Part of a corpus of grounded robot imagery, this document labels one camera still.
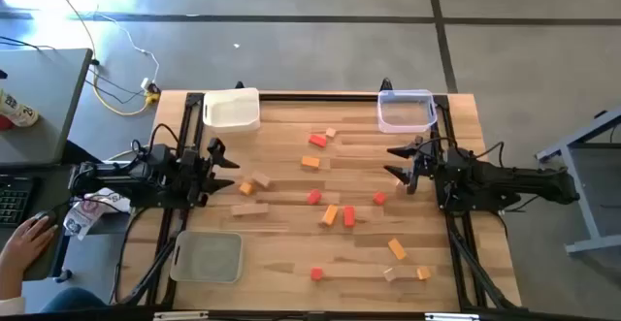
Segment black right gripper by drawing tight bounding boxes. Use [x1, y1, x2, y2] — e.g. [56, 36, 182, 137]
[382, 135, 441, 196]

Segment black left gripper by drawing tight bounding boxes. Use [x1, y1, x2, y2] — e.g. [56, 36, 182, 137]
[181, 137, 241, 208]

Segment long natural wooden block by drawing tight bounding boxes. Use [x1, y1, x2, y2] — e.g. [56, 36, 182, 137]
[230, 202, 270, 217]

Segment long orange wooden block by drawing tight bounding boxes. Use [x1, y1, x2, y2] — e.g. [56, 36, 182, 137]
[387, 237, 408, 262]
[319, 204, 340, 228]

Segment person's forearm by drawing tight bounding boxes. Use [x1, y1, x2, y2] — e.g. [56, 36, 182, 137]
[0, 267, 28, 317]

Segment clear plastic bin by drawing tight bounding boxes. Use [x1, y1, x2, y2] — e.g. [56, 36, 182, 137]
[376, 88, 439, 135]

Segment white plastic bin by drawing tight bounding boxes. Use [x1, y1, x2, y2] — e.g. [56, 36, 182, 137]
[202, 86, 262, 134]

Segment grey translucent plastic bin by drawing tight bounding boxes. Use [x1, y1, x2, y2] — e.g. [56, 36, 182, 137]
[169, 230, 245, 284]

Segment white printed bag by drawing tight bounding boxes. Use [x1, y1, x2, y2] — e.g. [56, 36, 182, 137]
[62, 187, 132, 242]

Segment black front bar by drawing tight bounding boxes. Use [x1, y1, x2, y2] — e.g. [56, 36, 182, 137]
[0, 305, 621, 321]

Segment dark desk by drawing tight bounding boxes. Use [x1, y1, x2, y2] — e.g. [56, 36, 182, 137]
[0, 163, 82, 283]

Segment black computer mouse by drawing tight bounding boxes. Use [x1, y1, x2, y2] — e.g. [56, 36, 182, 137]
[29, 208, 60, 230]

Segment grey desk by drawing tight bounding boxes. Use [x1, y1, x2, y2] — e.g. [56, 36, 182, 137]
[0, 48, 94, 168]

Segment person's leg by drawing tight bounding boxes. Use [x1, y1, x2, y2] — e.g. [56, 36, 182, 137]
[41, 286, 108, 315]

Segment black keyboard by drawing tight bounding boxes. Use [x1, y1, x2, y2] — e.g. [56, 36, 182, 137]
[0, 175, 36, 229]

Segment white printed bottle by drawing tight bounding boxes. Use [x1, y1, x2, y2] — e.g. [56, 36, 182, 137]
[0, 87, 40, 128]

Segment person's hand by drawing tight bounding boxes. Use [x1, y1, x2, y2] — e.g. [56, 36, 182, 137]
[0, 215, 58, 276]

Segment black aluminium frame rails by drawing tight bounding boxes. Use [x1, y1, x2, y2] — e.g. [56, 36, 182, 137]
[431, 93, 518, 310]
[109, 91, 205, 307]

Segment yellow cable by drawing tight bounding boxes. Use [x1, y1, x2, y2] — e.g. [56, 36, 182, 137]
[91, 71, 161, 117]

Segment black aluminium back rail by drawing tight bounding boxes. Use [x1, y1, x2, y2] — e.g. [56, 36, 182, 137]
[259, 92, 384, 103]

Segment white cable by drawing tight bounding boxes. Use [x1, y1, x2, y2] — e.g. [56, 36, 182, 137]
[94, 13, 161, 89]

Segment black floor cable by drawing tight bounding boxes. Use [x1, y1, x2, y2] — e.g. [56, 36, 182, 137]
[85, 76, 147, 106]

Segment silver bracket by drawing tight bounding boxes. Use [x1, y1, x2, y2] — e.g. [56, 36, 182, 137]
[153, 310, 210, 321]
[424, 312, 480, 321]

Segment grey-blue metal table frame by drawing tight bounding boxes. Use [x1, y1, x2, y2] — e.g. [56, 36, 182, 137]
[535, 107, 621, 257]

